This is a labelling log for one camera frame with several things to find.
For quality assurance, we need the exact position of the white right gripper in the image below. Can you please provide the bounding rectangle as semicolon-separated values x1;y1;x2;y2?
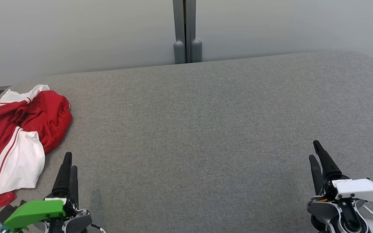
309;140;373;208

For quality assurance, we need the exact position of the grey fabric sofa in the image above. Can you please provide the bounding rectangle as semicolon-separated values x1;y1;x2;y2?
0;50;373;233

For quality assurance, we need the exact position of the red basketball jersey number 23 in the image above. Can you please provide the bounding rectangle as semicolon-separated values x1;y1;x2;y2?
0;101;46;213

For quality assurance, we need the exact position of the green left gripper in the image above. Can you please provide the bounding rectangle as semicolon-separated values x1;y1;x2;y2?
4;152;81;233

